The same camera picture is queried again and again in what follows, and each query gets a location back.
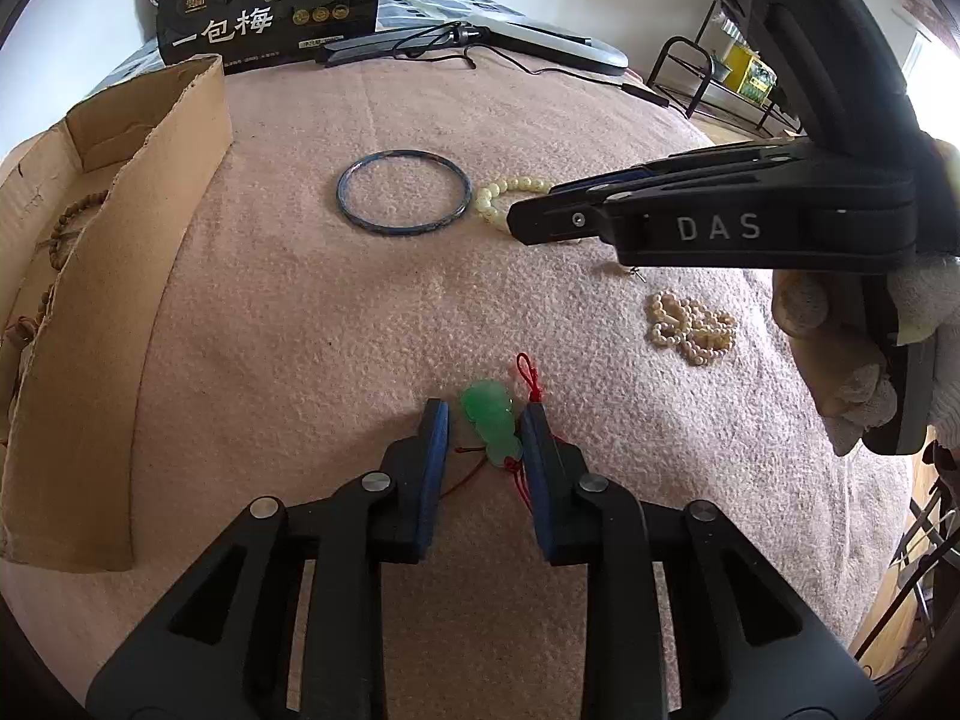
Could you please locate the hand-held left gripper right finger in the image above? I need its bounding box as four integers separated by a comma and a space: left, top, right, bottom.
519, 403, 883, 720

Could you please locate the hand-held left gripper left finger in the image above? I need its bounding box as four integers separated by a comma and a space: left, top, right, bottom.
86, 397, 451, 720

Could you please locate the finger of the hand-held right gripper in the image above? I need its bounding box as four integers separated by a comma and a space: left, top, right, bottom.
550, 136, 820, 197
506, 189, 625, 247

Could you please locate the green jade gourd pendant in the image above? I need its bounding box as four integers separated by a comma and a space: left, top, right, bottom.
439, 352, 552, 522

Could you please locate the person's right hand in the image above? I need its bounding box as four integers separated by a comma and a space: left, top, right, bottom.
772, 131, 960, 458

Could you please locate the black metal rack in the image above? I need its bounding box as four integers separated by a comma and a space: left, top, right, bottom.
643, 0, 807, 140

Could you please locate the yellow green box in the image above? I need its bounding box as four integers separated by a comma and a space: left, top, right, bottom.
724, 41, 777, 100

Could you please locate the dark blue bangle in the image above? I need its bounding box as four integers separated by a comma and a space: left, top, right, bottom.
335, 150, 473, 238

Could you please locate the pearl bead strand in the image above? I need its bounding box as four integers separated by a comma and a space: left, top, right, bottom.
647, 291, 739, 367

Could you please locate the pink blanket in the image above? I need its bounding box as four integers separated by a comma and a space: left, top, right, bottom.
0, 52, 935, 720

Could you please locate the silver hair straightener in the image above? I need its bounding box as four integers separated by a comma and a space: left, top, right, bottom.
315, 11, 631, 77

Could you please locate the black printed bag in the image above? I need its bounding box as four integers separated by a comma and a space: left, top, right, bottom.
155, 0, 382, 76

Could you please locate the brown cardboard box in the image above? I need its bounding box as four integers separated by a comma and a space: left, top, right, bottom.
0, 54, 233, 572

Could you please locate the black metal stand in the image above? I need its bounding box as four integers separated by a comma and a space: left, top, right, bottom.
851, 439, 960, 691

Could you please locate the cream bead bracelet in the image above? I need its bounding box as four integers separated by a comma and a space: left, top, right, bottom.
471, 175, 582, 247

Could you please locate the black cable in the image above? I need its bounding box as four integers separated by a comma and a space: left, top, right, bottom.
390, 21, 687, 117

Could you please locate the brown wooden bead necklace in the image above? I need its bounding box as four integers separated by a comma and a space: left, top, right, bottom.
0, 191, 115, 451

